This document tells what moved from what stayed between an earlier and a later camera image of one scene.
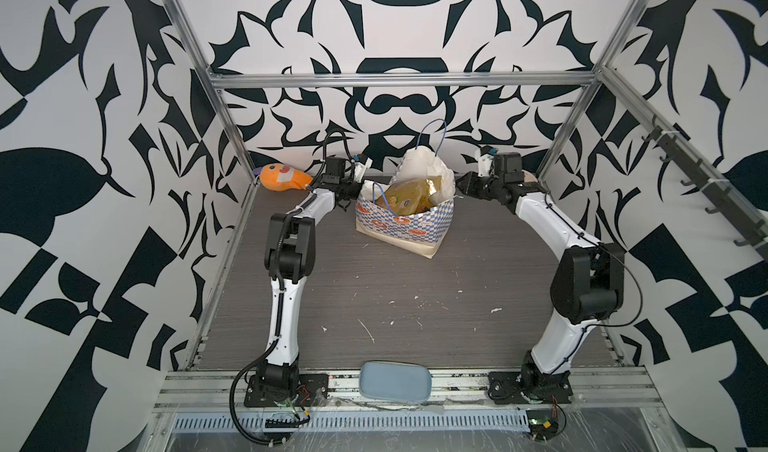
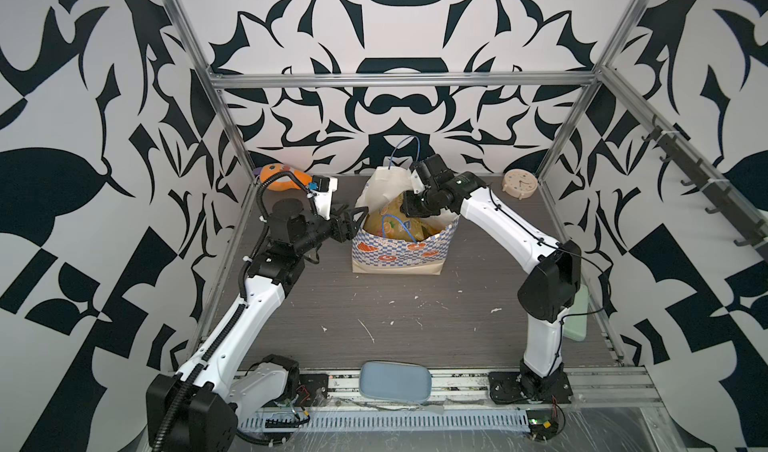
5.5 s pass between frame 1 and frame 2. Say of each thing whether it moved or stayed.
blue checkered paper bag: moved
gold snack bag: moved
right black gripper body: moved
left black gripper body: moved
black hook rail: stayed
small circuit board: stayed
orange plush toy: stayed
